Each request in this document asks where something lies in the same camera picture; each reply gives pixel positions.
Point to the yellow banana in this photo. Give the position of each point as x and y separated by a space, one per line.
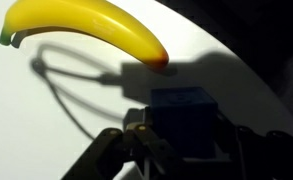
86 20

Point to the blue block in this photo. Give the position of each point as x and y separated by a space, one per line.
182 116

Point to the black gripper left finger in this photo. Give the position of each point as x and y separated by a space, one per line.
119 153

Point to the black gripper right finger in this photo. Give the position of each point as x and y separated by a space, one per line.
259 156

